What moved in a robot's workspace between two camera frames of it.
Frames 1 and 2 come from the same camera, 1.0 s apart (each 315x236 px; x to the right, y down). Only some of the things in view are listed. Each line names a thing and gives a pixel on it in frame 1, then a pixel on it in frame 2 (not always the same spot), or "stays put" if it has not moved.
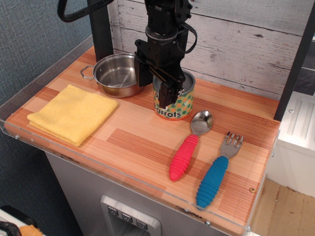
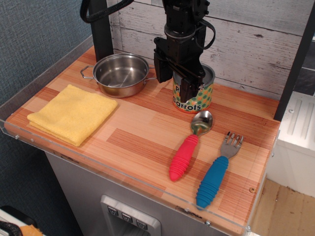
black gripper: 164,56 to 183,55
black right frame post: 299,61 stays put
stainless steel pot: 116,75 stays put
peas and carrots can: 183,107 to 203,100
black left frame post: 102,36 stays put
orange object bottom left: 30,230 stays put
